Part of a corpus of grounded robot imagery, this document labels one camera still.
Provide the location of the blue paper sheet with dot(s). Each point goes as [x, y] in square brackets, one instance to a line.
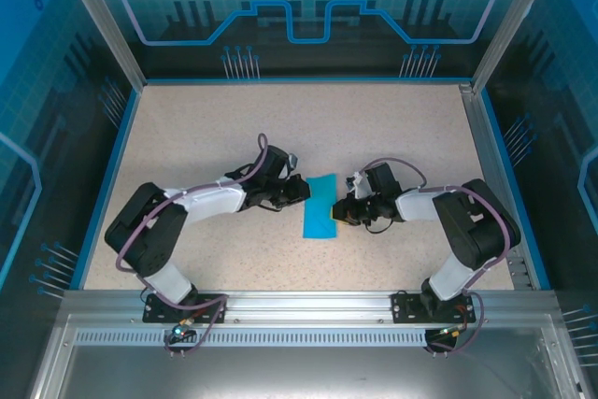
[320, 217]

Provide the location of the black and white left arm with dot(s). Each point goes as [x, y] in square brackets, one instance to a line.
[159, 249]

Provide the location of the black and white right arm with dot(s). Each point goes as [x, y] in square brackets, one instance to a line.
[467, 226]

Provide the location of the small adapter board with LED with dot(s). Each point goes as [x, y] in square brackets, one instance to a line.
[181, 331]
[446, 333]

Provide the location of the steel cover panel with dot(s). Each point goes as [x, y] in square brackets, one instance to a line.
[299, 371]

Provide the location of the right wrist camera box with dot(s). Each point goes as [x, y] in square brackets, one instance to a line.
[357, 186]

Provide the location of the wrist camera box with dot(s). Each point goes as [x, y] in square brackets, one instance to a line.
[357, 186]
[293, 160]

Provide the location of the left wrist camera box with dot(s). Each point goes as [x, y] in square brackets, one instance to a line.
[293, 160]

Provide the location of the long aluminium mounting rail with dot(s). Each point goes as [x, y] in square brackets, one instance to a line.
[308, 305]

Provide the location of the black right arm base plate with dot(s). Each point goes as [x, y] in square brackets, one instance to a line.
[404, 308]

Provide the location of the grooved aluminium table rail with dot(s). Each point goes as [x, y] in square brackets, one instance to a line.
[486, 146]

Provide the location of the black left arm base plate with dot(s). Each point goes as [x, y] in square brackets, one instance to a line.
[156, 312]

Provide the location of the aluminium frame post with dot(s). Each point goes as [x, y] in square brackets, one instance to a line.
[509, 20]
[107, 25]

